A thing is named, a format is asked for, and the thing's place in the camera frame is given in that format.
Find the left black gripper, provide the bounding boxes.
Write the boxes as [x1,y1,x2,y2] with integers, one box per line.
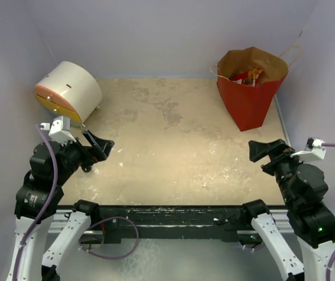
[55,129,114,184]

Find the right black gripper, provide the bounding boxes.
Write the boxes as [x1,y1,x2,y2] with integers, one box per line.
[248,136,309,205]

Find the large red snack bag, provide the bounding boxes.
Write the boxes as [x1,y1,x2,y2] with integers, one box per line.
[231,68,264,87]

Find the red brown paper bag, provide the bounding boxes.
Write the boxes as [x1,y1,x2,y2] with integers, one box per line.
[210,47,293,132]

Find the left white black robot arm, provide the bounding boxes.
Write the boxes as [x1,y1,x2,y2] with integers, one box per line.
[7,129,114,280]

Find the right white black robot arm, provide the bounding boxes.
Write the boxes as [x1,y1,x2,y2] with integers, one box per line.
[240,138,335,280]

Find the small red black bottle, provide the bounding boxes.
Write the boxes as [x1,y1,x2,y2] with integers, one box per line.
[81,165,92,173]

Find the white cylindrical toy drawer cabinet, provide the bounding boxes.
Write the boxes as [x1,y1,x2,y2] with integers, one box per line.
[34,61,103,128]

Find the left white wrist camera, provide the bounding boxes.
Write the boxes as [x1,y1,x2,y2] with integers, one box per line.
[38,116,77,145]

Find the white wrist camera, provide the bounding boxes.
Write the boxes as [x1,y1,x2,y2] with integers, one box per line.
[291,138,326,162]
[38,116,77,145]

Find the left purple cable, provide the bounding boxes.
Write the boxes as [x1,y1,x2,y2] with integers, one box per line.
[12,124,59,281]

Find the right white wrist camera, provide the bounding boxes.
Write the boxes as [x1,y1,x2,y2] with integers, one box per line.
[291,138,326,162]

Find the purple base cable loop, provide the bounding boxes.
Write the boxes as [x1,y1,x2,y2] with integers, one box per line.
[78,217,141,260]

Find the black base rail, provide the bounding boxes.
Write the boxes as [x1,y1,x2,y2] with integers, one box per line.
[84,205,256,244]

